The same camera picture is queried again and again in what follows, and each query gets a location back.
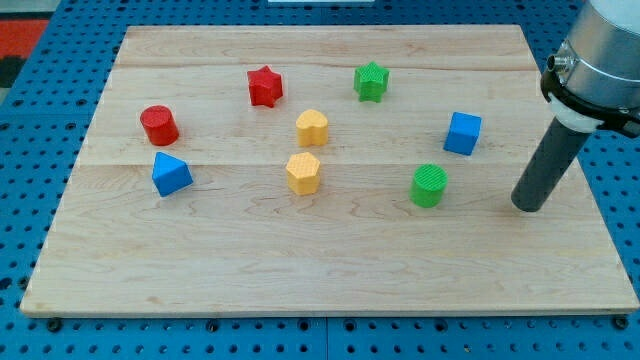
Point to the blue cube block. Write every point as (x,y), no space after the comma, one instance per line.
(463,133)

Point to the yellow heart block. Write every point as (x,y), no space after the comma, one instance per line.
(312,128)

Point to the green cylinder block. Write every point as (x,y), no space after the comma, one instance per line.
(428,185)

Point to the yellow hexagon block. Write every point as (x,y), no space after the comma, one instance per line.
(303,173)

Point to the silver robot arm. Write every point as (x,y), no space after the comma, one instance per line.
(592,80)

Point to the wooden board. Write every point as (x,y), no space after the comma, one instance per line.
(238,242)

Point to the red cylinder block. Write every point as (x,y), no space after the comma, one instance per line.
(159,125)

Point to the red star block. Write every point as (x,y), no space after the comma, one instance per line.
(265,87)

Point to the blue triangle block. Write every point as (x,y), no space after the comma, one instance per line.
(170,174)

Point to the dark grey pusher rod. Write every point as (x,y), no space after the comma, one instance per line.
(553,156)

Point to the green star block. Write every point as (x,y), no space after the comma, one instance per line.
(371,82)

